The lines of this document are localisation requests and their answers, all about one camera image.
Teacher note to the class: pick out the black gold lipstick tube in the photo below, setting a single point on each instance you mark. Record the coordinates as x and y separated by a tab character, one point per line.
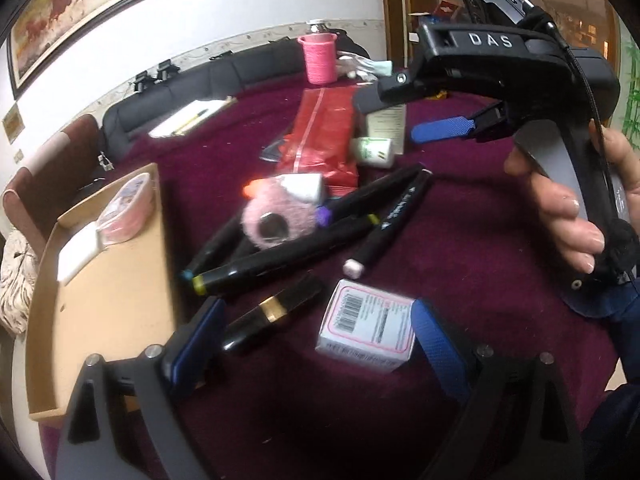
272	310

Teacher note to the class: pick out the small gold wall plaque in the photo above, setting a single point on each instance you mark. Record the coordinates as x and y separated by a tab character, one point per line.
12	124

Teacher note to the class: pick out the floral beige blanket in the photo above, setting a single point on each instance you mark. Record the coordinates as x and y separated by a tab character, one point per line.
17	285

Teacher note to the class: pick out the white box with barcode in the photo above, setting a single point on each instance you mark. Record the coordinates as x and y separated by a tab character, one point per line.
365	320

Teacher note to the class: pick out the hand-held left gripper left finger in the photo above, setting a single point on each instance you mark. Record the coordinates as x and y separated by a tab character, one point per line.
200	340

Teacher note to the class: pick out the brown upholstered chair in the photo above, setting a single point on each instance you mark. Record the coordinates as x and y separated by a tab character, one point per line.
55	170

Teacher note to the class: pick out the black leather sofa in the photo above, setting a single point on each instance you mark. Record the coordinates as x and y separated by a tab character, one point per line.
225	70

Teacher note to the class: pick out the wooden door frame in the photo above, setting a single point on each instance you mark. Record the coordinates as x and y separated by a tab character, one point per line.
395	10

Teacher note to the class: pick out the green bamboo plant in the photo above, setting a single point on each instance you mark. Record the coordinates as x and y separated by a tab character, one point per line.
631	100

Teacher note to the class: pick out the person's navy clothing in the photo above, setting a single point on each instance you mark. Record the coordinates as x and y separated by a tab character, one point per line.
615	440

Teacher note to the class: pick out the cardboard box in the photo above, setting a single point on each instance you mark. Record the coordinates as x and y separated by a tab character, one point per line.
115	280

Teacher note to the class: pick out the framed horse painting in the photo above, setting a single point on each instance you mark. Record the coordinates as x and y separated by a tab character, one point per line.
75	5

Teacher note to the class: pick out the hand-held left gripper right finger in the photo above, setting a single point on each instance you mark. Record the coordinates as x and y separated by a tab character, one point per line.
437	345

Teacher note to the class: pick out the pink fuzzy round item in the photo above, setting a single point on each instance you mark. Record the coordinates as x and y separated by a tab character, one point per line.
255	215

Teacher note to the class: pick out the flat white block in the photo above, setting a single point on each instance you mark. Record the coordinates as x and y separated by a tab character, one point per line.
77	252

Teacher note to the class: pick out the black marker purple end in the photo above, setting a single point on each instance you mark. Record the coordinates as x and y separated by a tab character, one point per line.
380	187

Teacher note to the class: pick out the wall socket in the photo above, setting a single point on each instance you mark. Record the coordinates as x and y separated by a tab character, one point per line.
18	155

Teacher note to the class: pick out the red foil packet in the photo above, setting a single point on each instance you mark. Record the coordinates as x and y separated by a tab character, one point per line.
315	135

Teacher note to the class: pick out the small black device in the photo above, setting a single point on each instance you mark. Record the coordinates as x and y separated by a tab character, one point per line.
143	82
167	71

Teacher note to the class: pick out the person's right hand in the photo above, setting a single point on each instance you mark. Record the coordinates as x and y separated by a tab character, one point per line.
565	210

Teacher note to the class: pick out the black marker yellow ends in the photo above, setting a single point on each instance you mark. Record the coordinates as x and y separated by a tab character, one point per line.
280	255

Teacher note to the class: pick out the black marker blue ends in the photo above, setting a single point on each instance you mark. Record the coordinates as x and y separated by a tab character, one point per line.
210	255

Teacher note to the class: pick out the pink round lidded container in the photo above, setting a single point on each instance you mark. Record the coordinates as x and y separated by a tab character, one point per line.
125	210

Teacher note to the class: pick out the white glue bottle orange cap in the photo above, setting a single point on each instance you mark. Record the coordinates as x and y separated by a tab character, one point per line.
302	187

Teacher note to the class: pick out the white notebook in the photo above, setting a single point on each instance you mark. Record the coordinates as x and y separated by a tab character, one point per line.
200	115

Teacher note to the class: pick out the small white green bottle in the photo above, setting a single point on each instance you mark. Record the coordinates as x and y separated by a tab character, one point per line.
372	152

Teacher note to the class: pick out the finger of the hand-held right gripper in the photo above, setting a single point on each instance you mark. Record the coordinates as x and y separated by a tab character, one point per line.
440	130
385	92

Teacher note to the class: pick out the white crumpled cloth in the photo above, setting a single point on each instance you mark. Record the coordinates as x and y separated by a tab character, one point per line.
365	65

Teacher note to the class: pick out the black marker pale pink end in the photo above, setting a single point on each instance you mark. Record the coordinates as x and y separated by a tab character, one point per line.
395	215

